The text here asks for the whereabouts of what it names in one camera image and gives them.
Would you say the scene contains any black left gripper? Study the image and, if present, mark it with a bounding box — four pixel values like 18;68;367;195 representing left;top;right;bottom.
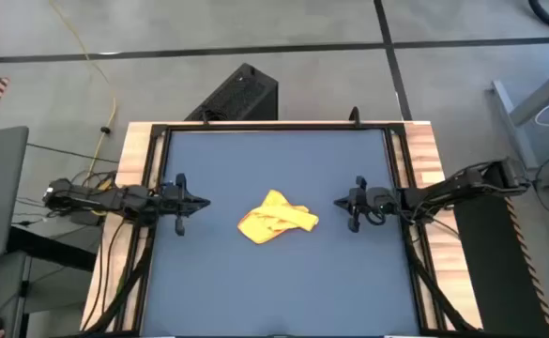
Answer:
160;172;212;237

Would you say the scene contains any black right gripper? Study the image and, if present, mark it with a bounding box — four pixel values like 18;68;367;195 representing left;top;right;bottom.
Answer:
333;176;374;234

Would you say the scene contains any yellow towel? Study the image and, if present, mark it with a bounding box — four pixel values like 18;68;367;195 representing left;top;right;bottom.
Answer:
236;189;320;245

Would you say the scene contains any blue-grey table mat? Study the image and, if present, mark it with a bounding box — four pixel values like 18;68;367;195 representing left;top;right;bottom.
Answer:
140;129;420;337

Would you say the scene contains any grey power adapter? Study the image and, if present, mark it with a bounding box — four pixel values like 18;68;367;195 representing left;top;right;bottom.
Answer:
69;211;104;227

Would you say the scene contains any black perforated computer tower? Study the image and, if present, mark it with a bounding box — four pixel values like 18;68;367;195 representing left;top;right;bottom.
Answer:
184;62;280;122

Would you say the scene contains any large black hazard-striped floor mat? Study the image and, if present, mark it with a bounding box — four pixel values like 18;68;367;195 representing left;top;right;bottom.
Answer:
452;194;549;338

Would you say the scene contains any grey metal desk leg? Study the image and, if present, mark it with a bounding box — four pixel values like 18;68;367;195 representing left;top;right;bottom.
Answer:
491;58;549;170

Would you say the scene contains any grey side cart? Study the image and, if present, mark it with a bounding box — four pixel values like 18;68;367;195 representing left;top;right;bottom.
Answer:
0;223;104;338

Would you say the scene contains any black metal table frame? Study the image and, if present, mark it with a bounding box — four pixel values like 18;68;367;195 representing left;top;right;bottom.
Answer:
114;120;480;338

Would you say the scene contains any black corrugated cable conduit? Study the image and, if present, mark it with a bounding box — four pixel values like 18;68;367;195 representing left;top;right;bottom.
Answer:
403;224;477;333
84;224;156;335

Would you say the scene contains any long yellow cable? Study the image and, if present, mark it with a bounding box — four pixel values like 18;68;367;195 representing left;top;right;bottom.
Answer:
47;0;118;218

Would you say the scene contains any thin black floor cable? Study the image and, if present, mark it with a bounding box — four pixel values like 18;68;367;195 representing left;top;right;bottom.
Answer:
25;142;119;164

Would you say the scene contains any thick black hose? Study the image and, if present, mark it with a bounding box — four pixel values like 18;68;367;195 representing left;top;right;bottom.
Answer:
526;0;549;33

